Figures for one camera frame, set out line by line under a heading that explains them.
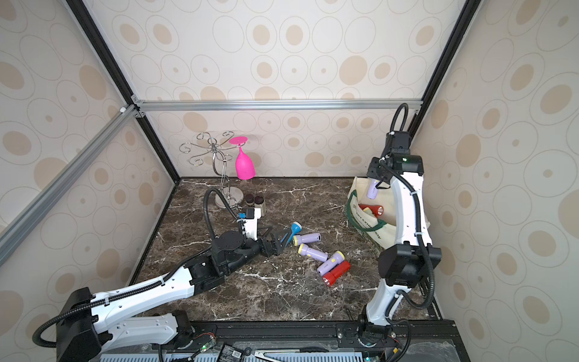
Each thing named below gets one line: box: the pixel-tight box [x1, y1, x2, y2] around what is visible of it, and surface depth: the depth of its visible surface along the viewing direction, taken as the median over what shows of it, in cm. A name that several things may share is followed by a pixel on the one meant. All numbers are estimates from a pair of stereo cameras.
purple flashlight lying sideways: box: [292, 232, 322, 247], surface depth 96 cm
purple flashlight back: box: [366, 177, 380, 200], surface depth 81 cm
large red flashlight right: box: [322, 260, 352, 287], surface depth 87 cm
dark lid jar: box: [245, 193, 255, 206], surface depth 102 cm
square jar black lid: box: [254, 196, 266, 208], surface depth 102 cm
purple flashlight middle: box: [297, 242, 329, 263], surface depth 91 cm
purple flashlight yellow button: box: [316, 250, 346, 277], surface depth 89 cm
